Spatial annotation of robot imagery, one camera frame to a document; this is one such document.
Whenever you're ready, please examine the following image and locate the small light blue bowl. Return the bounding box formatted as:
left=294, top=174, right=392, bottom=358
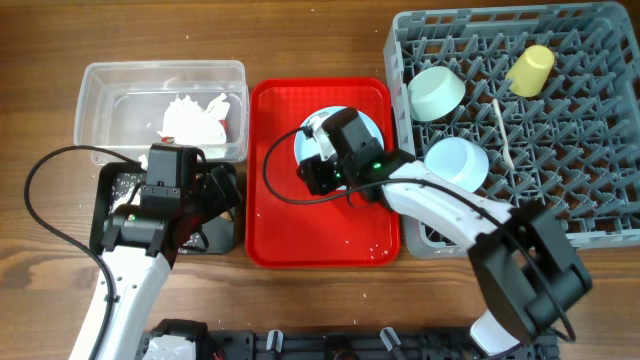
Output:
left=424, top=137, right=489, bottom=192

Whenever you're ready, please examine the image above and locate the clear plastic bin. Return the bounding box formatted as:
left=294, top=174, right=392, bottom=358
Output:
left=74, top=60, right=249, bottom=163

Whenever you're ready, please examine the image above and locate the white paper napkin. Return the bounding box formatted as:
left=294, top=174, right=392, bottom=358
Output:
left=157, top=93, right=231, bottom=159

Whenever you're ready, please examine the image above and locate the mint green bowl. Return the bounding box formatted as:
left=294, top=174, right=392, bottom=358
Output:
left=408, top=66, right=466, bottom=122

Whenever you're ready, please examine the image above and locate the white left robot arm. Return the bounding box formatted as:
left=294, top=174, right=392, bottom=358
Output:
left=70, top=163, right=241, bottom=359

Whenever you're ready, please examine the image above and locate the red snack wrapper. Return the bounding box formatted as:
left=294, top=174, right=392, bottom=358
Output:
left=158, top=118, right=226, bottom=146

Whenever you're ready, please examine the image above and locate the black plastic bin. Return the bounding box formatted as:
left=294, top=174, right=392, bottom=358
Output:
left=89, top=162, right=236, bottom=255

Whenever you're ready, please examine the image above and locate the white plastic spoon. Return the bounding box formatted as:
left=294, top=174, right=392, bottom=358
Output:
left=492, top=99, right=515, bottom=170

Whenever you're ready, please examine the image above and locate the yellow plastic cup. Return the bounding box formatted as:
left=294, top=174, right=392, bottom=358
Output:
left=505, top=45, right=555, bottom=97

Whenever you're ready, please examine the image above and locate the light blue plate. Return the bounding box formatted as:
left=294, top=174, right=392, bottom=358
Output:
left=294, top=106, right=385, bottom=165

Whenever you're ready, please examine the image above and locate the grey dishwasher rack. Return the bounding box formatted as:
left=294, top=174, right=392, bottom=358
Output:
left=384, top=2, right=639, bottom=249

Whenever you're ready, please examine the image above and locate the red plastic tray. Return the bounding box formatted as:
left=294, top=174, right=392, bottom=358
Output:
left=245, top=77, right=401, bottom=268

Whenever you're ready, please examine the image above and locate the white rice pile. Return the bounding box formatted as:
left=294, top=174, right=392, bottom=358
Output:
left=108, top=173, right=146, bottom=214

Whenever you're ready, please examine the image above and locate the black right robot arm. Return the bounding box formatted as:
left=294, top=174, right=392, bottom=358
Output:
left=297, top=108, right=592, bottom=356

